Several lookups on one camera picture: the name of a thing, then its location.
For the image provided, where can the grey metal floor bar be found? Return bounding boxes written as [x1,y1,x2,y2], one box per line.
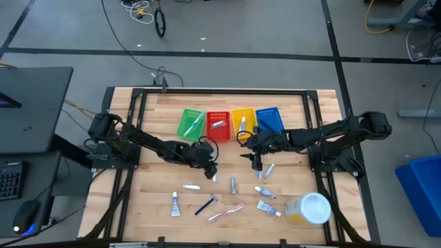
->
[398,109,441,119]

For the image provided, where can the red white toothbrush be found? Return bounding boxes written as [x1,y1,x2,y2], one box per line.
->
[207,203,245,222]

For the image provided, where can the grey keyboard desk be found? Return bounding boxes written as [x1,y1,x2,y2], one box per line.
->
[0,153,61,242]

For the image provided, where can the blue storage bin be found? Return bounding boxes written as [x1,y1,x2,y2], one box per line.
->
[395,155,441,238]

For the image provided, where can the thin yellow cable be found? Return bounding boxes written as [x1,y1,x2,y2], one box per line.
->
[63,99,104,121]

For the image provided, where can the yellow container white lid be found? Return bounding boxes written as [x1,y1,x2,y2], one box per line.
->
[284,192,332,227]

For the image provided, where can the white purple toothpaste tube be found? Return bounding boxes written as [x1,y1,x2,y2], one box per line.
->
[170,191,181,218]

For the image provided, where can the black backlit keyboard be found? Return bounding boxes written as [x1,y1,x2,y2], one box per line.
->
[0,161,24,202]

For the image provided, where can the red plastic basket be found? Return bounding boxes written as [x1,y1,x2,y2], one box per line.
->
[205,110,232,143]

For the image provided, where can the black control box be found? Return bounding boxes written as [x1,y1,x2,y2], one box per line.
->
[101,85,116,116]

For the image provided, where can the desk monitor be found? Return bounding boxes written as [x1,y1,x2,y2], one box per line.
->
[0,92,23,110]

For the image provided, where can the black aluminium table frame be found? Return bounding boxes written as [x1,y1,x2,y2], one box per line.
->
[81,86,371,248]

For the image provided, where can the dark blue razor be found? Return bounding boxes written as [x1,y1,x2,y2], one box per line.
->
[194,193,219,217]

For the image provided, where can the grey metal stand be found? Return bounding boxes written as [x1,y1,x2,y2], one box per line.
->
[365,0,437,30]

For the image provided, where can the black ring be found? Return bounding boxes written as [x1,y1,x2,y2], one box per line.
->
[154,7,167,38]

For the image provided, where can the thin white floor cable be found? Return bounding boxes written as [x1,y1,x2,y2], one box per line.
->
[405,27,441,63]

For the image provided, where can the white blue toothpaste tube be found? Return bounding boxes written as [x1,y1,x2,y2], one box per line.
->
[254,185,277,200]

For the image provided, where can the blue plastic basket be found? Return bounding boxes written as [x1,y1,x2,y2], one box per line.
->
[255,106,286,134]

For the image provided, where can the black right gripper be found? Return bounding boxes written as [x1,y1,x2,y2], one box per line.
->
[239,127,289,172]

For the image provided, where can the teal white toothbrush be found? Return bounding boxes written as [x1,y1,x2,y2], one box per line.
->
[182,110,207,138]

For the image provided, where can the yellow plastic basket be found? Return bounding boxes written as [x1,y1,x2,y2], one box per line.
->
[231,107,258,141]

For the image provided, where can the green plastic basket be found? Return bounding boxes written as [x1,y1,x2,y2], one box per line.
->
[176,108,207,142]

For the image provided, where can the thin black cable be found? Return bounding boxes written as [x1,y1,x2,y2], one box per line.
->
[422,78,441,156]

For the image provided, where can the white cable bundle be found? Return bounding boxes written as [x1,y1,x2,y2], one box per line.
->
[120,0,155,25]

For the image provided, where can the black computer mouse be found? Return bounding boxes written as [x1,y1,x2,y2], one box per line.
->
[12,199,40,236]

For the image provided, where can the yellow floor cable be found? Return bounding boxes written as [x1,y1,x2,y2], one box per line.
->
[364,0,392,35]

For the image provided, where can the long black floor cable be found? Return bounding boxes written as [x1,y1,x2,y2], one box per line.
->
[100,0,185,87]

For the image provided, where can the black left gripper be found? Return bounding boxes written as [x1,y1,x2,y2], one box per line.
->
[185,139,219,180]

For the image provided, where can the white teal toothpaste tube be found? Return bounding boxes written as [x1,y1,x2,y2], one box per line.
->
[256,200,283,218]

